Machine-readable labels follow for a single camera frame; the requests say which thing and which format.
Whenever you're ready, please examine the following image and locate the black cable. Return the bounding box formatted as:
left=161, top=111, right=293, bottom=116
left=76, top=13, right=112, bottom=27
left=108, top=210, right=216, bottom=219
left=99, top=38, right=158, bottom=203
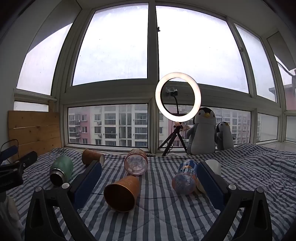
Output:
left=0, top=138, right=19, bottom=151

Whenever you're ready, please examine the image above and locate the white cloth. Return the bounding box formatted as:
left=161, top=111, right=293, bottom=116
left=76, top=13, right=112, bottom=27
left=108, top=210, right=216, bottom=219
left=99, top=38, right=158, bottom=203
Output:
left=0, top=193, right=23, bottom=234

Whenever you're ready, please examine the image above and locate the black tripod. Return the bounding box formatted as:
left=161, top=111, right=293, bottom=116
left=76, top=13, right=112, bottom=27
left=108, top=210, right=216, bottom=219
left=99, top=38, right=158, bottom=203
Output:
left=159, top=122, right=188, bottom=157

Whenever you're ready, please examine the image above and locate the small brown paper cup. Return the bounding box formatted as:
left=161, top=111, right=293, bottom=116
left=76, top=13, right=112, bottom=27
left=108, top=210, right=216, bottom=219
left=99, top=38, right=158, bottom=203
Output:
left=81, top=149, right=105, bottom=167

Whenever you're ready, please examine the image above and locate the blue label plastic bottle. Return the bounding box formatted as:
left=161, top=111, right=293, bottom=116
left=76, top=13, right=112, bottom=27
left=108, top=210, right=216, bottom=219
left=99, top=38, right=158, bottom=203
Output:
left=171, top=159, right=199, bottom=195

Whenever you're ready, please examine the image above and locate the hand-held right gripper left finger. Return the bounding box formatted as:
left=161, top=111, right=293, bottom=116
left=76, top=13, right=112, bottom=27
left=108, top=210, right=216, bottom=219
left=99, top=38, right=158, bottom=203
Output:
left=25, top=160, right=102, bottom=241

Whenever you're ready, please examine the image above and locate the green thermos bottle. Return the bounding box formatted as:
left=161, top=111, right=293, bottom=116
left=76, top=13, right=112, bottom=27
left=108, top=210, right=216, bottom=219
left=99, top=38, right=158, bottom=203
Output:
left=49, top=155, right=74, bottom=187

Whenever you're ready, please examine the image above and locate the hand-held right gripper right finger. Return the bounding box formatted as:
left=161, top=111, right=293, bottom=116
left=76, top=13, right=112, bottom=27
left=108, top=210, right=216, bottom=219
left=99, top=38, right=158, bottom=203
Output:
left=196, top=160, right=273, bottom=241

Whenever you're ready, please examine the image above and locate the ring light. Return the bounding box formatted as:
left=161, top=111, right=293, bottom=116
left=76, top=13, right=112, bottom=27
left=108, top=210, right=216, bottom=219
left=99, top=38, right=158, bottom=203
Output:
left=155, top=72, right=201, bottom=123

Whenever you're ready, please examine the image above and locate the white framed window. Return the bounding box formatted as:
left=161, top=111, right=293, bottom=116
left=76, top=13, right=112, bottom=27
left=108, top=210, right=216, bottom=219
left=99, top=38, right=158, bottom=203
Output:
left=14, top=0, right=296, bottom=151

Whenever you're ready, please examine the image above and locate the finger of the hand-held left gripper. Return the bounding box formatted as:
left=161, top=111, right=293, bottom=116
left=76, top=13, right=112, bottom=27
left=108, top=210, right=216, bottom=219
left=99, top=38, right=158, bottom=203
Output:
left=0, top=151, right=38, bottom=178
left=0, top=145, right=19, bottom=163

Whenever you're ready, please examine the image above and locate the blue striped blanket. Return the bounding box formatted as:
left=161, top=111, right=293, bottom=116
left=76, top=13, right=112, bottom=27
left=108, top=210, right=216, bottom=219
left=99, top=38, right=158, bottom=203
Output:
left=0, top=142, right=296, bottom=241

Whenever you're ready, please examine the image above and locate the pink clear plastic bottle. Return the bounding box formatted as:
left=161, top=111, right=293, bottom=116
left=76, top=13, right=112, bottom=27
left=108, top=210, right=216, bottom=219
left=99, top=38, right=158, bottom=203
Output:
left=124, top=148, right=148, bottom=176

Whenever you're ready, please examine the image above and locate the wooden board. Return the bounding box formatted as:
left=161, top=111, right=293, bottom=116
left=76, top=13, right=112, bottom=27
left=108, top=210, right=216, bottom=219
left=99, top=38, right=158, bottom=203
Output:
left=8, top=111, right=63, bottom=158

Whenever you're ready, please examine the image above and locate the white cup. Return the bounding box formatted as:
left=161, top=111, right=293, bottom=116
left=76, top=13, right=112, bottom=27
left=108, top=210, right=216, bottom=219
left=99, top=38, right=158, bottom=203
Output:
left=196, top=159, right=222, bottom=194

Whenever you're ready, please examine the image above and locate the large grey penguin plush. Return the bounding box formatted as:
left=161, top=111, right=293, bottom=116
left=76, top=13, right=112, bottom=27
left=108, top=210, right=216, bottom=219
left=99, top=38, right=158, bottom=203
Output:
left=186, top=107, right=218, bottom=155

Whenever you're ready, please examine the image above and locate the black gooseneck phone holder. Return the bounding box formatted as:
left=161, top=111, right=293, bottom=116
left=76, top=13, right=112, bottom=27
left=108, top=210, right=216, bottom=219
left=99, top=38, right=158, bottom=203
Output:
left=165, top=87, right=183, bottom=115

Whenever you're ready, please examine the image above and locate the small grey penguin plush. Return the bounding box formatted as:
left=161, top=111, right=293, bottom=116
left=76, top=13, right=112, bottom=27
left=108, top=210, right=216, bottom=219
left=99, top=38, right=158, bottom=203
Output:
left=216, top=122, right=235, bottom=151

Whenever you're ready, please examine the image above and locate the large brown paper cup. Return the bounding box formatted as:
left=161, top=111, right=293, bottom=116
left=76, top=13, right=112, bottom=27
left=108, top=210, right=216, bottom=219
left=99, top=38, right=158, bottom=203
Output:
left=103, top=175, right=142, bottom=212

